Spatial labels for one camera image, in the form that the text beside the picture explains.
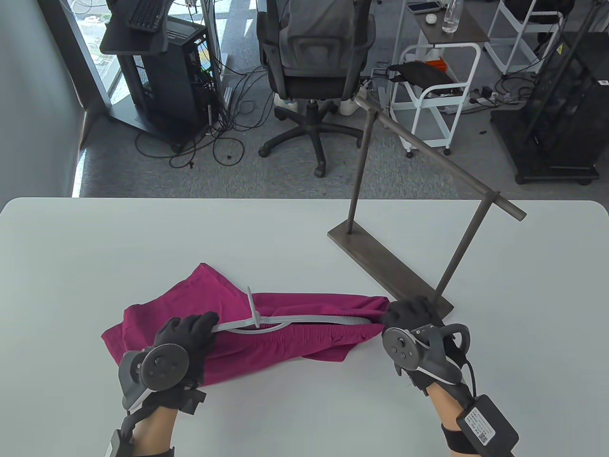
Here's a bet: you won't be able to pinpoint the person's left hand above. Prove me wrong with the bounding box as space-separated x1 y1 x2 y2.
143 312 220 410

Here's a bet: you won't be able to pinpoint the person's right hand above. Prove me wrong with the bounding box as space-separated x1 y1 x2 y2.
381 296 474 398

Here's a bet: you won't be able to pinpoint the grey plastic hanger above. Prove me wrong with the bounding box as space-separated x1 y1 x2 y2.
209 287 387 336

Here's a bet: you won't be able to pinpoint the magenta shorts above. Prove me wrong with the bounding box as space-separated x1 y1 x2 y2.
101 263 392 386

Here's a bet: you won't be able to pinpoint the person's left forearm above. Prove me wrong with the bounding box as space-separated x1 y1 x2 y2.
128 407 179 457

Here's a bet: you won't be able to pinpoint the person's right forearm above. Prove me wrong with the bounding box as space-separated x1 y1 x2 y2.
426 383 476 457

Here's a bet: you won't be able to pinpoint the grey right hand controller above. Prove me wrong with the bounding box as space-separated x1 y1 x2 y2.
382 323 471 385

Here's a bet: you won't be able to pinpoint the grey hand controller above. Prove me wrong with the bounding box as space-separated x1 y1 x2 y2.
382 323 471 385
118 344 190 410

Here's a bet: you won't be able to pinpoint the dark metal hanging rack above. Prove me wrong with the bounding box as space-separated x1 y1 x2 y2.
327 93 528 319

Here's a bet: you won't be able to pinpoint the grey left hand controller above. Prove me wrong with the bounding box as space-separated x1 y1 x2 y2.
118 344 190 410

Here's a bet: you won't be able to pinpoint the black left wrist battery box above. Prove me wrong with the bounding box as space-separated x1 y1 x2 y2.
108 428 131 457

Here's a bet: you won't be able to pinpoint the black wrist battery box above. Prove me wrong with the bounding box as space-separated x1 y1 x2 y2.
456 394 519 457
108 428 131 457

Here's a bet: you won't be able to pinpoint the black right wrist battery box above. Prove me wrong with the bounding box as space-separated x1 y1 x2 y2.
456 394 519 457

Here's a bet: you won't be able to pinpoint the black bag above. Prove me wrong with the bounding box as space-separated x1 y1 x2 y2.
388 61 450 89

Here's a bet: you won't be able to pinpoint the black computer tower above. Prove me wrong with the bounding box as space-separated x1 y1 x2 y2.
131 21 216 139

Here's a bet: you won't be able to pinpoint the black mesh office chair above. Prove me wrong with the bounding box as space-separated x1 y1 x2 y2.
255 0 376 178

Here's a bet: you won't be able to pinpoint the white rolling cart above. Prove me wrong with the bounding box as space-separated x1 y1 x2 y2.
390 43 481 158

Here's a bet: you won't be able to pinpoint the brown side table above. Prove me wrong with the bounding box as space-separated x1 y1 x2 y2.
395 0 491 47

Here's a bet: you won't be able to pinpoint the black monitor stand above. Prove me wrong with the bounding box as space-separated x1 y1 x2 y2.
99 0 212 143

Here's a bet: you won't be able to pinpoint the clear water bottle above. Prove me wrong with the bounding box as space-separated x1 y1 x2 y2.
442 0 464 33

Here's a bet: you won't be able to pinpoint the black keyboard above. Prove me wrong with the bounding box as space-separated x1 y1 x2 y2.
128 0 168 31

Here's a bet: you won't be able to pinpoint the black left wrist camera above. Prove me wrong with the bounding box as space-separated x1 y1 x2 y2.
178 386 207 416

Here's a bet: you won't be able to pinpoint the black right wrist strap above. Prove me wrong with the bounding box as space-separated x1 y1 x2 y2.
440 421 476 453

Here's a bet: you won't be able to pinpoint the tangle of black floor cables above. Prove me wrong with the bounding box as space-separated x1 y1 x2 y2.
136 62 276 169

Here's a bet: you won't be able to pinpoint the black wire cart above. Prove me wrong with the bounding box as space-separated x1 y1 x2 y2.
490 33 609 185

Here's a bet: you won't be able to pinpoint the white metal post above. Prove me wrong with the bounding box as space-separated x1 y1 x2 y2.
201 0 232 103

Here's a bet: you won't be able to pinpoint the white frame rack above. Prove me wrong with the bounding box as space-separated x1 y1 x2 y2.
485 0 562 74

